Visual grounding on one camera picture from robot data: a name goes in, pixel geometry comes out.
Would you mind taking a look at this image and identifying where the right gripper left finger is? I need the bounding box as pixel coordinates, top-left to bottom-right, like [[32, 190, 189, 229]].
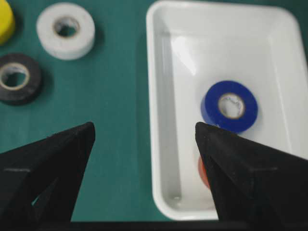
[[0, 122, 95, 230]]

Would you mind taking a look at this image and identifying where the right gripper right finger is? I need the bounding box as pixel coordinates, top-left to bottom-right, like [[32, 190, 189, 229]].
[[195, 122, 308, 230]]

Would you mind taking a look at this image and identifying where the red tape roll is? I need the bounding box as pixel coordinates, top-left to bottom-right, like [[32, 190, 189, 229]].
[[198, 157, 210, 188]]

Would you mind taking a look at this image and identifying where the blue tape roll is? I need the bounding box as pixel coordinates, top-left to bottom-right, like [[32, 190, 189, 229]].
[[201, 80, 258, 133]]

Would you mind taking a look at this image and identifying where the black tape roll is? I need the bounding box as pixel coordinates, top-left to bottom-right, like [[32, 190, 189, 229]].
[[0, 53, 42, 105]]

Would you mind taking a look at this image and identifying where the white tape roll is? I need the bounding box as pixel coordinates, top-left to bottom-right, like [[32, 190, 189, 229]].
[[36, 2, 95, 60]]

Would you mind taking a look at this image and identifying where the white plastic tray case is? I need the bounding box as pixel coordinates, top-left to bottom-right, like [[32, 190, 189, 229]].
[[146, 0, 308, 220]]

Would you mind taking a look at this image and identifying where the yellow tape roll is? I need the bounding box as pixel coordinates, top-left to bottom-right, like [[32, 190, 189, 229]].
[[0, 0, 15, 45]]

